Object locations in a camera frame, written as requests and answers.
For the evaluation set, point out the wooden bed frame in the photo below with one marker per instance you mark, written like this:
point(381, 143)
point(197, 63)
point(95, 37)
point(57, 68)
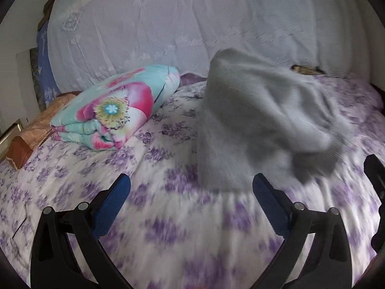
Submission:
point(10, 140)

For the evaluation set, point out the white lace cloth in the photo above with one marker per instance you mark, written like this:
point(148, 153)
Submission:
point(180, 21)

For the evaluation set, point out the orange-brown pillow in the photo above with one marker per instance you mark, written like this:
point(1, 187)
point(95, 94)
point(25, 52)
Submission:
point(30, 138)

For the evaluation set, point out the folded floral quilt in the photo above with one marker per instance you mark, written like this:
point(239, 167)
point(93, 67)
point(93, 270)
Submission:
point(120, 105)

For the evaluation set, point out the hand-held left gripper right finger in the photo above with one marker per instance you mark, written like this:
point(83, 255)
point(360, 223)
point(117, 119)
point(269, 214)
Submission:
point(270, 204)

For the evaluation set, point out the blue patterned cloth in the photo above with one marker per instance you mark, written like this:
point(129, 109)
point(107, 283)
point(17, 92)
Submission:
point(45, 66)

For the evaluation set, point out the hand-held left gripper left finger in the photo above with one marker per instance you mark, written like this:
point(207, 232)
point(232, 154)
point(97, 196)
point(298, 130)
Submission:
point(111, 207)

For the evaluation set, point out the purple floral bed sheet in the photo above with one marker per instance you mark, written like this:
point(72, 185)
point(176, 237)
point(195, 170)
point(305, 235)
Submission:
point(180, 231)

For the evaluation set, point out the small brown object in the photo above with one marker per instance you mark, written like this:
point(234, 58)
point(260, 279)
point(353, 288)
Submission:
point(306, 69)

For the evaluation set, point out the grey knit sweater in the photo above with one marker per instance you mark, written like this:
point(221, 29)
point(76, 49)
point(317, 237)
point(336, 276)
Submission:
point(255, 111)

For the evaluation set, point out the dark patterned panel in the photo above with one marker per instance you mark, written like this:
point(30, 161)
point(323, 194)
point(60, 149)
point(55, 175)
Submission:
point(36, 78)

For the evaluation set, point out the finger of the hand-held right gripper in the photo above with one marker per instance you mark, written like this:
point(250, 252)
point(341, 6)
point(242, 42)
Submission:
point(376, 170)
point(379, 231)

